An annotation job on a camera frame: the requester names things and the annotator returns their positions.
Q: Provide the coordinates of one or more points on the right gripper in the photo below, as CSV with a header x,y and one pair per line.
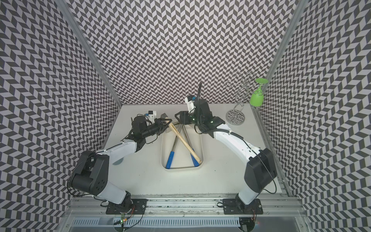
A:
x,y
183,114

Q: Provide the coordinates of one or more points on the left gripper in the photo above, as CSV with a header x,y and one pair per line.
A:
x,y
161,124

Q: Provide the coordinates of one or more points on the white storage box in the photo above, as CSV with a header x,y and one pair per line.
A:
x,y
182,145

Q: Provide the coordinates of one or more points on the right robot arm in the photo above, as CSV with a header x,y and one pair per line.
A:
x,y
260,168

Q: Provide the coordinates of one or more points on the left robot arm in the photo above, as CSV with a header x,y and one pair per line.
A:
x,y
92,170

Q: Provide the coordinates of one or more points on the green plastic goblet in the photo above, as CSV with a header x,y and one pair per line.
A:
x,y
257,97

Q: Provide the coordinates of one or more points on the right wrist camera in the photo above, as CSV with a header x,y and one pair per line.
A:
x,y
189,100

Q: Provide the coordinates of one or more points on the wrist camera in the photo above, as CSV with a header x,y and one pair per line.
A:
x,y
189,100
151,116

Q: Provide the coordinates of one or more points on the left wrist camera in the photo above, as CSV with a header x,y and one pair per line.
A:
x,y
151,116

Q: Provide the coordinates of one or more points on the chrome wire glass rack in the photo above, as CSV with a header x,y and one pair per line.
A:
x,y
236,116

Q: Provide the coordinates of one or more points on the aluminium front rail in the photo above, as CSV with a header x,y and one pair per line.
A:
x,y
211,206

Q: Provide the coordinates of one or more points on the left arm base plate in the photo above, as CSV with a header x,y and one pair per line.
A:
x,y
131,207

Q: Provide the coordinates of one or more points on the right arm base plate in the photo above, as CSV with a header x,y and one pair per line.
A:
x,y
237,207

